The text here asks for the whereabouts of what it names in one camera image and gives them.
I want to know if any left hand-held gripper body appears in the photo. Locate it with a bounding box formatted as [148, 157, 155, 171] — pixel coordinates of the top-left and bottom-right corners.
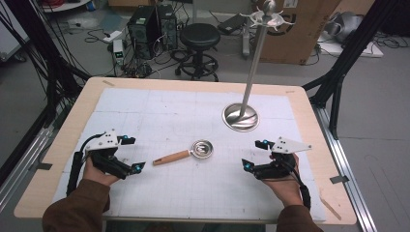
[84, 129, 133, 181]

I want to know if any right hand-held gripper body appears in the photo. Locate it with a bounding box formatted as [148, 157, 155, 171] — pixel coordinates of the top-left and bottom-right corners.
[252, 136, 313, 181]

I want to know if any metal strainer with wooden handle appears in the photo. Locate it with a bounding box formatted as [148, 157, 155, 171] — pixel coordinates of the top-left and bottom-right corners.
[152, 138, 215, 167]

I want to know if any metal hook stand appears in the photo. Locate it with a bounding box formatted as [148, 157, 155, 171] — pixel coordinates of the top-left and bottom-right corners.
[221, 0, 296, 133]

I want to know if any person's left hand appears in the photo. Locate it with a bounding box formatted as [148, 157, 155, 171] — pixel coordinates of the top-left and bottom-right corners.
[82, 158, 121, 188]

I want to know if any person's right hand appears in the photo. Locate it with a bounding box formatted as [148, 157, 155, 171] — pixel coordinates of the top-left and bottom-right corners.
[262, 153, 305, 208]

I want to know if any white grid mat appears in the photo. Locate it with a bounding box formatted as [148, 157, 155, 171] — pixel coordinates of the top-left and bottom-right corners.
[52, 87, 327, 222]

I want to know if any grey tape piece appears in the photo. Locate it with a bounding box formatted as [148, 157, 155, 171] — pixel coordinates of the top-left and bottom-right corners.
[329, 175, 351, 185]

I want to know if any dark tape piece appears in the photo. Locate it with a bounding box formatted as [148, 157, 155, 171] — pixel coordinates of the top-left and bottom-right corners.
[28, 162, 53, 171]

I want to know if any thin wooden stick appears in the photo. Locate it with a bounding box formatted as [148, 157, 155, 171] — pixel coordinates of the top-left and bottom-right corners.
[319, 196, 342, 221]

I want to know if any white device with green display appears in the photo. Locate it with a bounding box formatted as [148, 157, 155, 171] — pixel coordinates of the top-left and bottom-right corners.
[112, 39, 125, 66]

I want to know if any white power strip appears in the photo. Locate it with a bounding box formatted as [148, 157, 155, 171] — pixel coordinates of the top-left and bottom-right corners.
[102, 30, 124, 44]

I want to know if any large black computer tower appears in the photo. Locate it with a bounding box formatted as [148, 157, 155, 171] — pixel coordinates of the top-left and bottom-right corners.
[127, 5, 162, 61]

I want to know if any large cardboard box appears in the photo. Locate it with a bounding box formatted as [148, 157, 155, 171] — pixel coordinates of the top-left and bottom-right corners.
[254, 0, 342, 66]

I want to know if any slim black computer tower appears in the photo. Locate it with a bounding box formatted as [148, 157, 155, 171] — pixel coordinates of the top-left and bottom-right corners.
[157, 3, 179, 51]

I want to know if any flat white board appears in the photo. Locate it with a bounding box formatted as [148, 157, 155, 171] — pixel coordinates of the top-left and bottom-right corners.
[317, 32, 385, 58]

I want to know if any flat black device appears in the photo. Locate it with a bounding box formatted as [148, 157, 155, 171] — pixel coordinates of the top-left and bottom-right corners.
[217, 13, 248, 35]

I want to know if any black round stool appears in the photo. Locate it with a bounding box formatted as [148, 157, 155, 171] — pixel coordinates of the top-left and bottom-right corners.
[175, 22, 221, 82]

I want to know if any grey bag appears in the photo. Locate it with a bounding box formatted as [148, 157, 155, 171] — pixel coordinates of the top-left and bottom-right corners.
[323, 12, 364, 44]

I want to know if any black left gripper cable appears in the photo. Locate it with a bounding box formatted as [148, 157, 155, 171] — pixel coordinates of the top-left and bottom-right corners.
[66, 131, 107, 197]

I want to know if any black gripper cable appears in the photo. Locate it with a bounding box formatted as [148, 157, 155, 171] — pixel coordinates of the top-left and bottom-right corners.
[283, 160, 312, 211]
[66, 131, 107, 197]

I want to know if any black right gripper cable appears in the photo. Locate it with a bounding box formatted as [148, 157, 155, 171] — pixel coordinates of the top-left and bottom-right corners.
[283, 160, 312, 211]

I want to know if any aluminium rail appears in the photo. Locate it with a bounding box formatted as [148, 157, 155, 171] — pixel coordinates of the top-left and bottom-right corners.
[310, 104, 378, 232]
[0, 125, 56, 211]

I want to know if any black metal frame with cables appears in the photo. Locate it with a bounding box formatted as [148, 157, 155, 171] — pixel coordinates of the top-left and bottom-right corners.
[0, 0, 92, 130]

